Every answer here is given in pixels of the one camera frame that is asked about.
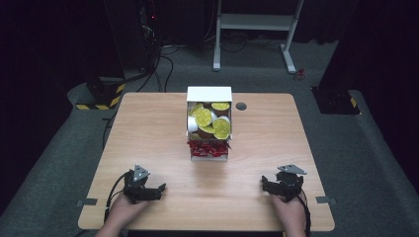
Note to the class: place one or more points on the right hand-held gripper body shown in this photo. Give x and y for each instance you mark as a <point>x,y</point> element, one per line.
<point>290,183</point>

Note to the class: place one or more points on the black yellow-striped stand base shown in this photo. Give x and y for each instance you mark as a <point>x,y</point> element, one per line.
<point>104,97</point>

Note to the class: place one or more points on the grey table grommet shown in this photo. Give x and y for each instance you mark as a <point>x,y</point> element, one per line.
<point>241,106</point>

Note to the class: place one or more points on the pile of yellow-lidded capsules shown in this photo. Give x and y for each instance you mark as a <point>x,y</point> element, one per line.
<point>203,117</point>

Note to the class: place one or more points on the grey tape strip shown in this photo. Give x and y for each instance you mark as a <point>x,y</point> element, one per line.
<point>87,202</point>
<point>325,199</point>

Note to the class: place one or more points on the small red floor object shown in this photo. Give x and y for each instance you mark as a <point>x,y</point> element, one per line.
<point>299,74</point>

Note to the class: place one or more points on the person's left hand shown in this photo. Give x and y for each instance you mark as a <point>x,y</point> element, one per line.
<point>124,208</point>

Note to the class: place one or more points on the white metal stand frame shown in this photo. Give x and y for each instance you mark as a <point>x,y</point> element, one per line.
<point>256,21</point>

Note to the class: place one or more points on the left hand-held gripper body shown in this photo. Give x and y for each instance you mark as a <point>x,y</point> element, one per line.
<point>137,188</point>

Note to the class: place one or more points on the white open box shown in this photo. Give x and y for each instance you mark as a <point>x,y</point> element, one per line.
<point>209,94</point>

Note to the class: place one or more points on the pile of red packets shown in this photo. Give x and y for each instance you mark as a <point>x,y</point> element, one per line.
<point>207,148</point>

